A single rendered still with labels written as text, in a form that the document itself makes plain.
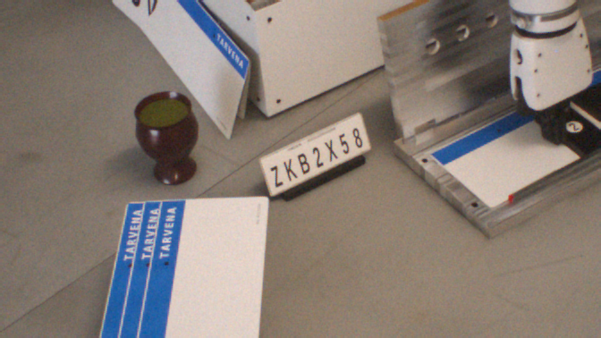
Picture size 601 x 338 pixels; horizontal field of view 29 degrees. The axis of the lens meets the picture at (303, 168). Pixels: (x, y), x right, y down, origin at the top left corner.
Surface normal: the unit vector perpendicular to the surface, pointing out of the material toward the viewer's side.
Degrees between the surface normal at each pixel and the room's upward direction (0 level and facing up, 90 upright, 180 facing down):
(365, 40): 90
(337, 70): 90
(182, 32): 69
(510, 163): 0
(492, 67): 76
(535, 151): 0
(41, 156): 0
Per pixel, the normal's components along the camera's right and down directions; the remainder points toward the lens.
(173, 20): -0.84, 0.07
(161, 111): -0.07, -0.74
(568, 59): 0.51, 0.38
